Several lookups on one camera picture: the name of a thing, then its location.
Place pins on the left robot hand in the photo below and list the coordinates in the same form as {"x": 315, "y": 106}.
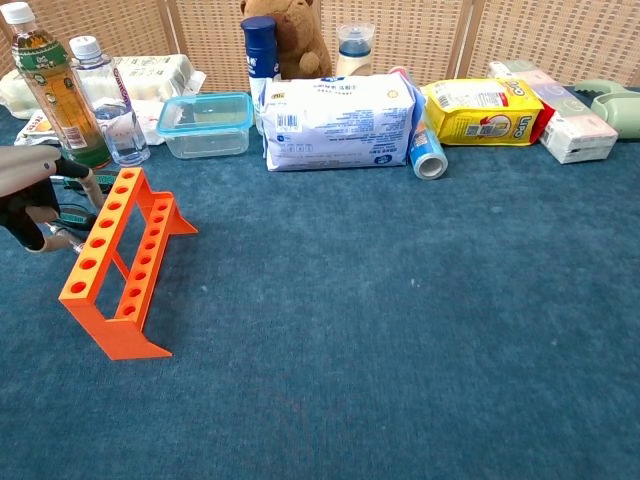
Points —
{"x": 25, "y": 170}

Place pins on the silver black precision screwdriver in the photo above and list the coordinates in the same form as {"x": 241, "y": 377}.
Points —
{"x": 76, "y": 246}

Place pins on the small green black screwdriver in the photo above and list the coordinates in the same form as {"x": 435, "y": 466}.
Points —
{"x": 75, "y": 218}

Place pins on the large green black screwdriver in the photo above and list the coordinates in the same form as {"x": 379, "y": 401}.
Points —
{"x": 107, "y": 178}

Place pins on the orange tool rack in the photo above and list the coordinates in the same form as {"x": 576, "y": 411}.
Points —
{"x": 120, "y": 340}

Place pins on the white red snack pouch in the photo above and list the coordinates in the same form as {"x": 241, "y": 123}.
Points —
{"x": 32, "y": 130}

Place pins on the green tea bottle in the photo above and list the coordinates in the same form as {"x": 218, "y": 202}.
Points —
{"x": 55, "y": 90}

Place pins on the clear water bottle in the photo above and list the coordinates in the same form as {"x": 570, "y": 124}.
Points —
{"x": 115, "y": 130}

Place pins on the white pink plastic pack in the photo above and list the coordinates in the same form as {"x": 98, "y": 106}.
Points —
{"x": 150, "y": 120}

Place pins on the white egg carton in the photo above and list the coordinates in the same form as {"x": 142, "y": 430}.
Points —
{"x": 150, "y": 75}

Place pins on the clear container blue lid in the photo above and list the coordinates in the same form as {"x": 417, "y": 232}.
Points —
{"x": 205, "y": 135}

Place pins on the blue capped spray can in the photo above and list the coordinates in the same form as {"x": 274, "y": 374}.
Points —
{"x": 260, "y": 50}

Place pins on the brown capybara plush toy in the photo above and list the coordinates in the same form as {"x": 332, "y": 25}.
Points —
{"x": 300, "y": 35}

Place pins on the white wet wipes pack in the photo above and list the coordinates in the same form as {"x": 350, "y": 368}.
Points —
{"x": 340, "y": 125}

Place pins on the white bottle clear cap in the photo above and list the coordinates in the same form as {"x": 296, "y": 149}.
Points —
{"x": 355, "y": 60}

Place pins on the blue can lying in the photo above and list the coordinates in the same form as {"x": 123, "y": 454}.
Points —
{"x": 427, "y": 155}

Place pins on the wicker folding screen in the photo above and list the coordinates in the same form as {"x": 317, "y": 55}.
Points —
{"x": 425, "y": 35}

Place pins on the yellow snack bag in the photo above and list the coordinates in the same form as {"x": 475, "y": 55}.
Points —
{"x": 480, "y": 120}

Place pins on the pastel tissue multipack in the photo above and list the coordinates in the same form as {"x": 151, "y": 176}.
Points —
{"x": 575, "y": 130}

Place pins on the green lint roller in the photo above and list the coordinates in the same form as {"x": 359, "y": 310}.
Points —
{"x": 620, "y": 110}

